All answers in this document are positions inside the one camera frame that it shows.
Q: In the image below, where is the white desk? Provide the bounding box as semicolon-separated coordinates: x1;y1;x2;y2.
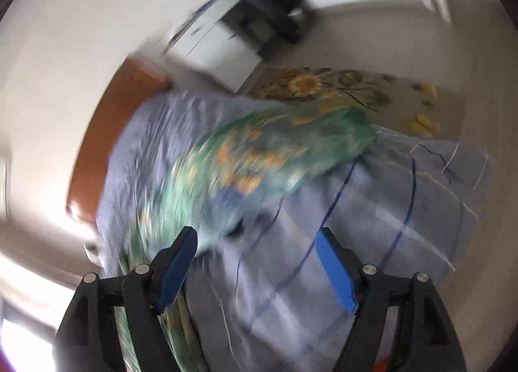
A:
162;0;264;91

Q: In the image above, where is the blue checked bed sheet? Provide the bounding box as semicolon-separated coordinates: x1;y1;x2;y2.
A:
95;88;492;372

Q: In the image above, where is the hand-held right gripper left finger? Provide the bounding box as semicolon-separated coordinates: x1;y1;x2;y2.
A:
52;226;211;372

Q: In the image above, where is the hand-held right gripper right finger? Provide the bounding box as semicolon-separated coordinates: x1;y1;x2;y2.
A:
315;227;467;372

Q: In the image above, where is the wooden bed headboard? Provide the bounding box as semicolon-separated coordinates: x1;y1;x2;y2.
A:
67;58;171;227

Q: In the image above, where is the floral rug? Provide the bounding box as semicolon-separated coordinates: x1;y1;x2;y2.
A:
247;67;466;140

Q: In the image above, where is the green printed garment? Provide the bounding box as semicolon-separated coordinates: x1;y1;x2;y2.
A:
115;107;379;372

